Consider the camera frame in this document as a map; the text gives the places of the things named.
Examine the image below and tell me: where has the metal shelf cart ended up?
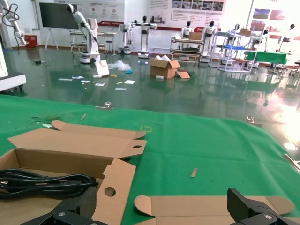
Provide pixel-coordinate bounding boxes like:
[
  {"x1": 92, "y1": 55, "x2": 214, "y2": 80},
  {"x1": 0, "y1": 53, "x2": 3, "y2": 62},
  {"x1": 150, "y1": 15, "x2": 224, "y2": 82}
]
[{"x1": 170, "y1": 32, "x2": 204, "y2": 62}]

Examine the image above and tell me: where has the black round stool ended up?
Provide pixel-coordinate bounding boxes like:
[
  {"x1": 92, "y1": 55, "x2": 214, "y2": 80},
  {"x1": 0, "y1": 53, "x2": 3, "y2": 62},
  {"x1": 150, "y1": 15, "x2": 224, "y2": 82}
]
[{"x1": 105, "y1": 40, "x2": 116, "y2": 56}]

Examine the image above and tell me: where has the white humanoid robot arms spread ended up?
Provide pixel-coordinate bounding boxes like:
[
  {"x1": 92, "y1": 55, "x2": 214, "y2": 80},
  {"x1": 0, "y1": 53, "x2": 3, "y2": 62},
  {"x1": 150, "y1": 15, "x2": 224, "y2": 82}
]
[{"x1": 126, "y1": 15, "x2": 158, "y2": 59}]

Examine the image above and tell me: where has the black power cord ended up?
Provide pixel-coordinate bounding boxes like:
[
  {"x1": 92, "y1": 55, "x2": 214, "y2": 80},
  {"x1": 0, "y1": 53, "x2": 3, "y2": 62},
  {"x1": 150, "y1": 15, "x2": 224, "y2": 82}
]
[{"x1": 0, "y1": 168, "x2": 99, "y2": 200}]

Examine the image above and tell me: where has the green covered table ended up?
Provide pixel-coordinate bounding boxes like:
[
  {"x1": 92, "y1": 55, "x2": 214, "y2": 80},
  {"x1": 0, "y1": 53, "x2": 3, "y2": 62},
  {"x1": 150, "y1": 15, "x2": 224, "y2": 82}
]
[{"x1": 245, "y1": 50, "x2": 288, "y2": 71}]

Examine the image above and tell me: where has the white machine base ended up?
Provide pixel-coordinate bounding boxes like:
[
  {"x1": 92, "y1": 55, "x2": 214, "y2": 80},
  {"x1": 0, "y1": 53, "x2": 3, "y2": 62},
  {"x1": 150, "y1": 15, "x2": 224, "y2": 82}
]
[{"x1": 0, "y1": 39, "x2": 27, "y2": 92}]

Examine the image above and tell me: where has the red box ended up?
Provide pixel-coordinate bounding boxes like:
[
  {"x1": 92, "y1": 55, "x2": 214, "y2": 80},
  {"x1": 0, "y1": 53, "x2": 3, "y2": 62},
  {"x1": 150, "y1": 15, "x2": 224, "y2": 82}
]
[{"x1": 24, "y1": 34, "x2": 38, "y2": 48}]

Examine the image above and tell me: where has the white humanoid robot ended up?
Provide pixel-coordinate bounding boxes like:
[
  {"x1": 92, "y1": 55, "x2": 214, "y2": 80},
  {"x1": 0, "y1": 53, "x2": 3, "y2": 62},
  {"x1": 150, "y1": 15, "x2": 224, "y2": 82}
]
[
  {"x1": 181, "y1": 20, "x2": 195, "y2": 39},
  {"x1": 200, "y1": 20, "x2": 218, "y2": 63}
]

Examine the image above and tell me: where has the black display on stand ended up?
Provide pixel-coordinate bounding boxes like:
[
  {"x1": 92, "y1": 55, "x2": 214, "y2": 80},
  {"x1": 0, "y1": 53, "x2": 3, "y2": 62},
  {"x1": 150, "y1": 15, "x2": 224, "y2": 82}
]
[{"x1": 38, "y1": 2, "x2": 80, "y2": 51}]

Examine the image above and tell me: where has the green table cloth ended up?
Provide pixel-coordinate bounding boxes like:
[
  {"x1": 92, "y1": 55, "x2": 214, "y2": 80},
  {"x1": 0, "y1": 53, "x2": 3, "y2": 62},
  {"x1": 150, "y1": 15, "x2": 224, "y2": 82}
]
[{"x1": 0, "y1": 93, "x2": 300, "y2": 225}]

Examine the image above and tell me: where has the silver binder clip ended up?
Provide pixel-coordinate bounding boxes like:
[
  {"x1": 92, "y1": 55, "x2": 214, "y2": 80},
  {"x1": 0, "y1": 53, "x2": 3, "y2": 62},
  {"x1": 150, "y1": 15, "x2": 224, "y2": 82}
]
[
  {"x1": 246, "y1": 115, "x2": 263, "y2": 128},
  {"x1": 95, "y1": 101, "x2": 114, "y2": 111}
]

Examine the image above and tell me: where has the wall poster board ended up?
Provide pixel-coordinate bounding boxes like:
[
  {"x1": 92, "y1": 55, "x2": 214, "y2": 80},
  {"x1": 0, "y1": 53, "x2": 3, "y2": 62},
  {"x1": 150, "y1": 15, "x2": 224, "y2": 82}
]
[{"x1": 171, "y1": 0, "x2": 226, "y2": 25}]

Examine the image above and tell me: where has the large cardboard box on floor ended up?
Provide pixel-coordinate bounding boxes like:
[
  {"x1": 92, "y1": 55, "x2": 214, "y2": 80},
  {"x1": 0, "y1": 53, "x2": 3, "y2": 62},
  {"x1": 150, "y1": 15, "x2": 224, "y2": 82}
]
[{"x1": 149, "y1": 55, "x2": 191, "y2": 79}]

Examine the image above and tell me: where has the clear plastic bag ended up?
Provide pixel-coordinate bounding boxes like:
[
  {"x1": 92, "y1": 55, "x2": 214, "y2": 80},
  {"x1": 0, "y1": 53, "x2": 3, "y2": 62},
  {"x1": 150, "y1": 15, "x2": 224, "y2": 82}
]
[{"x1": 107, "y1": 60, "x2": 132, "y2": 72}]

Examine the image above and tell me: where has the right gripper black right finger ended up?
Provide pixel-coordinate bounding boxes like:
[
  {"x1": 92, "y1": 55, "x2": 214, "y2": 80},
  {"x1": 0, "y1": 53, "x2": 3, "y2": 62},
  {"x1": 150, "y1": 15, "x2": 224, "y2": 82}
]
[{"x1": 226, "y1": 187, "x2": 300, "y2": 225}]

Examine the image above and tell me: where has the white paper bag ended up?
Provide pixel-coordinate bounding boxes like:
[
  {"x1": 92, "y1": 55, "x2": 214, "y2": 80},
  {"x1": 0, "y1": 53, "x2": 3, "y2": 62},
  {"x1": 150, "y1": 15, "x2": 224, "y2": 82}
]
[{"x1": 93, "y1": 60, "x2": 110, "y2": 78}]

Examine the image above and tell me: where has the open brown cardboard box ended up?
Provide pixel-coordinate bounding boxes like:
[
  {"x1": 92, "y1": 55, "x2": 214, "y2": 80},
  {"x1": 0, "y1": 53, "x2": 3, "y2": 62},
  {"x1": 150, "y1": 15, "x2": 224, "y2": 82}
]
[
  {"x1": 0, "y1": 120, "x2": 148, "y2": 225},
  {"x1": 133, "y1": 194, "x2": 296, "y2": 225}
]

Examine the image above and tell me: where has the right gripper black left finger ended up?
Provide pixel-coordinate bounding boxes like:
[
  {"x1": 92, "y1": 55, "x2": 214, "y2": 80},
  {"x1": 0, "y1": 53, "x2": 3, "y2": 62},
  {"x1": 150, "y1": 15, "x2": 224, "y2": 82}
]
[{"x1": 22, "y1": 187, "x2": 104, "y2": 225}]

